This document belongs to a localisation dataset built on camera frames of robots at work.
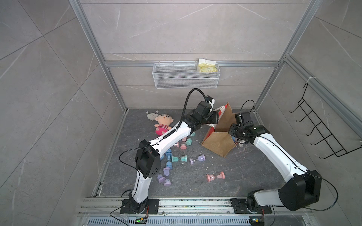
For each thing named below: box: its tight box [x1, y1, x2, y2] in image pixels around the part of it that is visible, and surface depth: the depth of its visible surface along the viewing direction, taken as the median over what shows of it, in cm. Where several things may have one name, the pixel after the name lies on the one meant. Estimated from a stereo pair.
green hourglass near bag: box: [185, 131, 196, 146], surface depth 99 cm
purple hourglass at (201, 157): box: [189, 153, 206, 166], surface depth 90 cm
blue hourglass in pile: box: [165, 148, 173, 170], surface depth 91 cm
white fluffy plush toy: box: [146, 110, 159, 122], surface depth 113 cm
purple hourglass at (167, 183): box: [163, 178, 172, 187], surface depth 81 cm
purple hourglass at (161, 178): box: [157, 167, 171, 184], surface depth 84 cm
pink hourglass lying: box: [173, 141, 188, 150], surface depth 97 cm
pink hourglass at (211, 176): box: [205, 171, 226, 183], surface depth 83 cm
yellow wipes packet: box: [197, 58, 218, 73], surface depth 87 cm
